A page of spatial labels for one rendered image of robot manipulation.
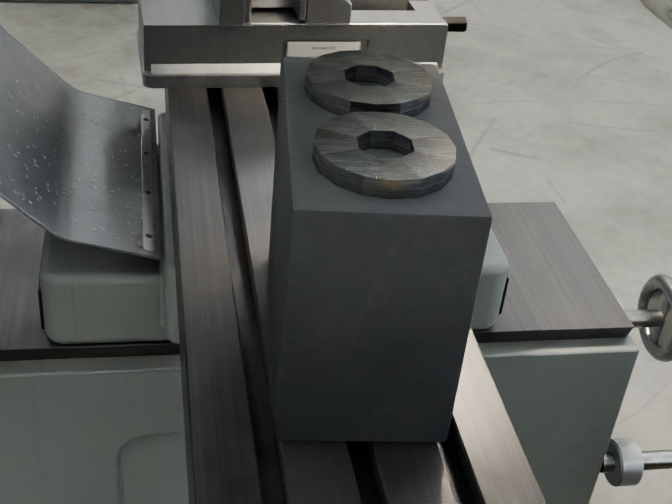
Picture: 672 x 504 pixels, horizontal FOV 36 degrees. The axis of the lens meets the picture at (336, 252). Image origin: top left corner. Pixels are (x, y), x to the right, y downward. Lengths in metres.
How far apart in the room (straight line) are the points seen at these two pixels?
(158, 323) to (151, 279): 0.06
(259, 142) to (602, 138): 2.43
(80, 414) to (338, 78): 0.56
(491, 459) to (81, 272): 0.50
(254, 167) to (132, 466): 0.40
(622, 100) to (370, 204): 3.12
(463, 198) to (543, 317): 0.59
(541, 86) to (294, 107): 3.00
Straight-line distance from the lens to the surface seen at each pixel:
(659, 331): 1.43
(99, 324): 1.07
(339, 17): 1.16
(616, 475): 1.36
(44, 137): 1.12
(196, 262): 0.87
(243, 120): 1.09
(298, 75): 0.75
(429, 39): 1.20
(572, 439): 1.30
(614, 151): 3.33
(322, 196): 0.60
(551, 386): 1.22
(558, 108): 3.54
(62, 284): 1.05
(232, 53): 1.16
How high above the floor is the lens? 1.46
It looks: 34 degrees down
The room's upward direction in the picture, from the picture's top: 6 degrees clockwise
